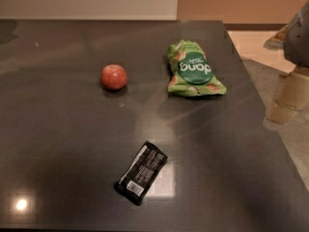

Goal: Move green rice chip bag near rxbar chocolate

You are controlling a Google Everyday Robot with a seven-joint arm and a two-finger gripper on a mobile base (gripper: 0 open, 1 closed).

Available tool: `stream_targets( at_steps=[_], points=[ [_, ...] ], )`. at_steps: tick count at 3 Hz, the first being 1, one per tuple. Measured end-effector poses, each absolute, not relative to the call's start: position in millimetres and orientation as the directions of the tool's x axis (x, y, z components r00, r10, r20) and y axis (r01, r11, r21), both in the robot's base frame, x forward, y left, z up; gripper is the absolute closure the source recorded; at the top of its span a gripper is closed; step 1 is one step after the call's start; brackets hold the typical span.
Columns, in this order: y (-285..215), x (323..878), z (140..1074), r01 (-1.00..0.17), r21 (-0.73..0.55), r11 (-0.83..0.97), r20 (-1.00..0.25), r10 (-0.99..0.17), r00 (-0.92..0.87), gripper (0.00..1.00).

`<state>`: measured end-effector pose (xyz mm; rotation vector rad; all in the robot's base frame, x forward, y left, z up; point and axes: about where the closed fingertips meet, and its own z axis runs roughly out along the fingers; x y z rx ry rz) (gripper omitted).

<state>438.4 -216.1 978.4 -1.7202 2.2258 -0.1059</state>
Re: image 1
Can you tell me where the red apple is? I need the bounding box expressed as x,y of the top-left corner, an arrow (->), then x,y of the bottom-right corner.
100,65 -> 127,91

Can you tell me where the black rxbar chocolate bar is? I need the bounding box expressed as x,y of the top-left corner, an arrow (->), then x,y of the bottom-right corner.
114,141 -> 168,206

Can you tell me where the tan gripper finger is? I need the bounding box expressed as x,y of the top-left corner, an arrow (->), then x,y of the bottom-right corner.
268,66 -> 309,125

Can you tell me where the green rice chip bag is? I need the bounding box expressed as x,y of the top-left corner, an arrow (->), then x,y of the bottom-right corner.
167,40 -> 227,97

